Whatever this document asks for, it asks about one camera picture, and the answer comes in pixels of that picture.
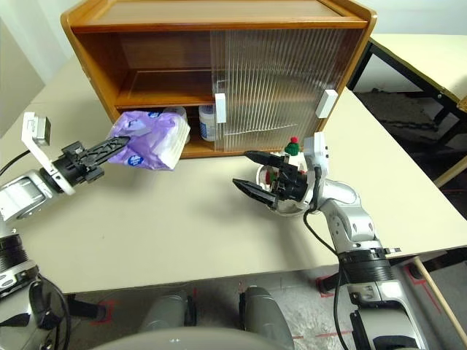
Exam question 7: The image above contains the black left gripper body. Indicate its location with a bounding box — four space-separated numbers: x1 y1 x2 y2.
58 143 107 185

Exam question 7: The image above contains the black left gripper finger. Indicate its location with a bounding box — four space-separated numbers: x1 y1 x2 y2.
83 135 132 166

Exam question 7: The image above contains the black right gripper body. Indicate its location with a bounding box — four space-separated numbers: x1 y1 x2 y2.
271 157 314 207

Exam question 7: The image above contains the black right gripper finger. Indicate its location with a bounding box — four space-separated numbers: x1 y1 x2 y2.
232 177 280 207
244 149 291 169

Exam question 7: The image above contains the white plush bear green hat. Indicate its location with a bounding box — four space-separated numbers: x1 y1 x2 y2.
257 136 311 190

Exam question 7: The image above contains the purple tissue pack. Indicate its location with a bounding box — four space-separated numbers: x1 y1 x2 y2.
108 109 191 171

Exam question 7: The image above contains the white door handle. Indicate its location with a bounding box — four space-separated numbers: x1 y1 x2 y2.
315 89 337 119
215 93 228 125

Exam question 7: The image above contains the white labelled plastic jar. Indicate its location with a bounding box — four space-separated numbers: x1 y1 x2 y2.
198 104 217 142
162 105 188 121

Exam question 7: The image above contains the cracked ribbed clear sliding door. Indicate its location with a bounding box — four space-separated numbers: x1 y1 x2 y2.
213 28 361 152

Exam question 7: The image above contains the wooden cabinet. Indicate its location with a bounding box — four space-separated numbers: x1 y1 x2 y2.
60 0 379 160

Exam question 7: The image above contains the grey rounded leg shape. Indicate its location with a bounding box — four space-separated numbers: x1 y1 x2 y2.
239 286 295 350

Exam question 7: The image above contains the pale grey rounded shell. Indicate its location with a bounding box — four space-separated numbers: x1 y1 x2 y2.
87 326 271 350

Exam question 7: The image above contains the light wooden stick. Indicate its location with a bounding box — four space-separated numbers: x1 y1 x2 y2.
414 254 467 346

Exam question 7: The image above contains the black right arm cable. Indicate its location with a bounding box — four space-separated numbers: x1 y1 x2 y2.
303 166 351 350

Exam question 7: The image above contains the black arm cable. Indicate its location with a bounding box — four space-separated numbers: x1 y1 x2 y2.
303 166 351 350
0 149 73 350

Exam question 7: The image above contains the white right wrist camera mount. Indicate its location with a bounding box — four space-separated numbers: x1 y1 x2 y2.
302 131 331 183

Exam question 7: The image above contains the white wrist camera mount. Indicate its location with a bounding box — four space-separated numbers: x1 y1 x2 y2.
20 112 77 196
302 131 331 183

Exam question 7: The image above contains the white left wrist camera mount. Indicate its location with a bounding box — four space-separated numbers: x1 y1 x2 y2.
20 112 77 196

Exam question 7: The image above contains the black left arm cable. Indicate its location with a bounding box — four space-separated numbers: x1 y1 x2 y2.
0 149 73 350

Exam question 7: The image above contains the pale side table black frame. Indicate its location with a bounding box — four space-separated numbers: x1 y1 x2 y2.
346 33 467 189

